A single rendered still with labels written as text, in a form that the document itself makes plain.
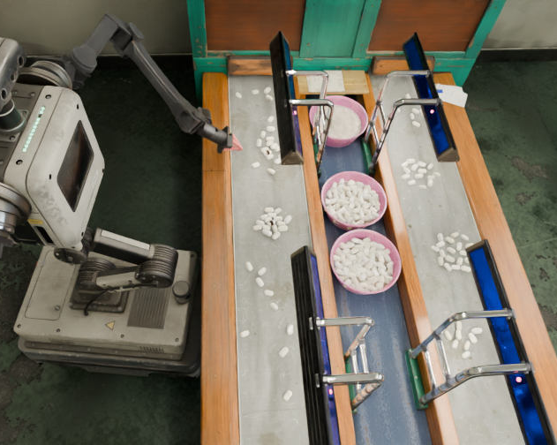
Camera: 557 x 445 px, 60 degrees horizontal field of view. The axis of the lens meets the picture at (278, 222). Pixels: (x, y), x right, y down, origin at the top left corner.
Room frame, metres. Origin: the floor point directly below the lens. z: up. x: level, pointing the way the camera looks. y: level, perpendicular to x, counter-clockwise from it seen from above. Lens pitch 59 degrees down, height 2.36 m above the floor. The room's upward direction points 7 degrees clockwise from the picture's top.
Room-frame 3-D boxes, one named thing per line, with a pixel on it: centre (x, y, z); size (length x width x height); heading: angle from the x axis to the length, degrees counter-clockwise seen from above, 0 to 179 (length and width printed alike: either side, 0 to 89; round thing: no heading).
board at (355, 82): (1.78, -0.17, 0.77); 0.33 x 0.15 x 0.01; 101
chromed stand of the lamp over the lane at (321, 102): (1.35, -0.05, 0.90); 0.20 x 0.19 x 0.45; 11
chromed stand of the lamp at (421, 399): (0.47, -0.62, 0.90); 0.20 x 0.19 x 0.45; 11
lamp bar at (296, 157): (1.34, 0.03, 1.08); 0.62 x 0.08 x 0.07; 11
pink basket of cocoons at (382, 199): (1.13, -0.29, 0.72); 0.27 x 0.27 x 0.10
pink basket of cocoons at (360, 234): (0.85, -0.34, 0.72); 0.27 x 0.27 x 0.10
